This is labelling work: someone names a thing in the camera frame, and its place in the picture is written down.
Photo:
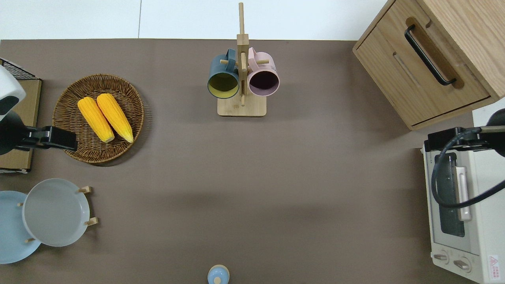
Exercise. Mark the large brown table mat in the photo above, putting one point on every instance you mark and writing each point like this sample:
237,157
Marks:
276,177

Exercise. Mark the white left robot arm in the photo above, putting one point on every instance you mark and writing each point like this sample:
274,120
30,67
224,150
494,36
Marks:
10,85

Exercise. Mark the wooden plate rack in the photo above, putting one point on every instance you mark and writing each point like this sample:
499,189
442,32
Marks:
91,221

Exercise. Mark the pink mug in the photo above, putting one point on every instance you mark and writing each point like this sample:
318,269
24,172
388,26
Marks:
265,65

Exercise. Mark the light blue plate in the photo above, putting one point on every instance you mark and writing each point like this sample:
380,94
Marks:
12,236

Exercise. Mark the yellow corn cob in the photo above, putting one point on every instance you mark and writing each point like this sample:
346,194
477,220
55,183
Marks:
94,118
115,116

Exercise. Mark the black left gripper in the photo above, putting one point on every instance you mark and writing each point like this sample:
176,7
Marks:
33,138

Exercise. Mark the cream toaster oven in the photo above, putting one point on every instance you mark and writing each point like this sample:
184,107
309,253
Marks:
489,236

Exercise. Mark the grey plate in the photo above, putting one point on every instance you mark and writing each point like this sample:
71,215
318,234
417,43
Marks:
55,213

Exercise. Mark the teal mug yellow inside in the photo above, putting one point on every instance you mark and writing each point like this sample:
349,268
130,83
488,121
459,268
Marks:
221,67

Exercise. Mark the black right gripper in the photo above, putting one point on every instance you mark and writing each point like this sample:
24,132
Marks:
471,144

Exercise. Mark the wooden mug tree stand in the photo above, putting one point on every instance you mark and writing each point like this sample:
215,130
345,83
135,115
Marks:
241,109

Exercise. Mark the light wooden cabinet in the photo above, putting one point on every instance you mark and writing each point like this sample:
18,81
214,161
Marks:
473,31

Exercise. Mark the round brown wicker basket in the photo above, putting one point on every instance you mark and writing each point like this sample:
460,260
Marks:
98,85

